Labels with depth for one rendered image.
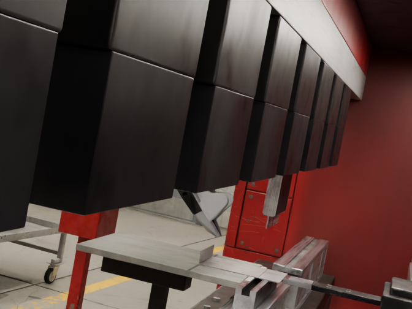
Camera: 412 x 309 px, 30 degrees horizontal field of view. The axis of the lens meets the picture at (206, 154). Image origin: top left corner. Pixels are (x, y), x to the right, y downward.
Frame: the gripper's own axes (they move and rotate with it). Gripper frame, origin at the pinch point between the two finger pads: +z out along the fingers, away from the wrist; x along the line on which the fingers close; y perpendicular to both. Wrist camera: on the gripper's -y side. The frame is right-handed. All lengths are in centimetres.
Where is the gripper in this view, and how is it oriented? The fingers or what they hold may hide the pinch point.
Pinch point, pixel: (211, 232)
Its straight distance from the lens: 124.5
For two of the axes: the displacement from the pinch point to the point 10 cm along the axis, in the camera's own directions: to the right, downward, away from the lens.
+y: 8.4, -4.9, -2.3
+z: 4.7, 8.7, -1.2
